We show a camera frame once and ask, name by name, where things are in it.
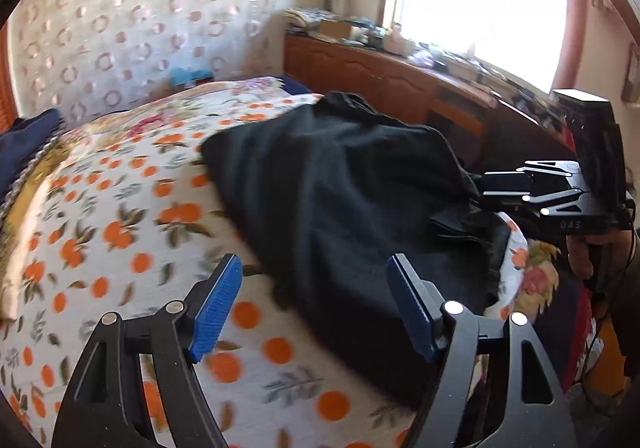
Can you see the black t-shirt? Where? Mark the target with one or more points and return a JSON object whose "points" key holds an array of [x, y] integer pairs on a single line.
{"points": [[340, 198]]}

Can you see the pink curtain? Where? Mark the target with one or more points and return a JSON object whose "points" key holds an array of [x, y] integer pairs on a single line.
{"points": [[575, 27]]}

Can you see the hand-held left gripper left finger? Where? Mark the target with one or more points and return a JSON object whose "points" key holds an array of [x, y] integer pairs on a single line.
{"points": [[217, 308]]}

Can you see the stack of papers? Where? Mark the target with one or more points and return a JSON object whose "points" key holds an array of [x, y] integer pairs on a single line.
{"points": [[307, 17]]}

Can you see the orange wooden panel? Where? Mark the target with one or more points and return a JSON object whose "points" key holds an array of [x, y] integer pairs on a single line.
{"points": [[7, 82]]}

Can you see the circle pattern lace curtain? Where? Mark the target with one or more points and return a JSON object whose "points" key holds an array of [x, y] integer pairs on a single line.
{"points": [[150, 12]]}

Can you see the floral blanket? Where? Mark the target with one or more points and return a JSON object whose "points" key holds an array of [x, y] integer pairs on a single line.
{"points": [[200, 97]]}

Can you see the navy blue cloth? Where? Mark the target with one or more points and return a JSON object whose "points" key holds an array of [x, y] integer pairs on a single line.
{"points": [[25, 147]]}

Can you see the cardboard box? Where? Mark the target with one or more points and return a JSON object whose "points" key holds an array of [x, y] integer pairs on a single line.
{"points": [[334, 29]]}

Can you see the teal cloth item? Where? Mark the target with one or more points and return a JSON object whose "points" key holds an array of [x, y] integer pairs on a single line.
{"points": [[190, 76]]}

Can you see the bright window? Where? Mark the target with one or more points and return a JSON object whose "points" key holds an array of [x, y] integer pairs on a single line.
{"points": [[475, 2]]}

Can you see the person's right hand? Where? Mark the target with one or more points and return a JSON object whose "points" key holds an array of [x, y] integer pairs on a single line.
{"points": [[582, 253]]}

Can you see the wooden cabinet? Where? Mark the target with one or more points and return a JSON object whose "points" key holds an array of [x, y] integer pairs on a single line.
{"points": [[380, 72]]}

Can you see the red cloth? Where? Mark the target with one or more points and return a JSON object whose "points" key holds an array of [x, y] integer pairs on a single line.
{"points": [[582, 328]]}

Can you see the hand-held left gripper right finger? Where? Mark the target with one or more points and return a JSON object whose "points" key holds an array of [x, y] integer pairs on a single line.
{"points": [[407, 300]]}

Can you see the orange print bed sheet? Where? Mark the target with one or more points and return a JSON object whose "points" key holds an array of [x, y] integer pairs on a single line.
{"points": [[125, 208]]}

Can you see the yellow patterned cloth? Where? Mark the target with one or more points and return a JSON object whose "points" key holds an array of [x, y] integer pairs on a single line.
{"points": [[27, 188]]}

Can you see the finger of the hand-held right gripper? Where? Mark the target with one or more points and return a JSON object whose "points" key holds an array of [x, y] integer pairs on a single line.
{"points": [[505, 183], [500, 202]]}

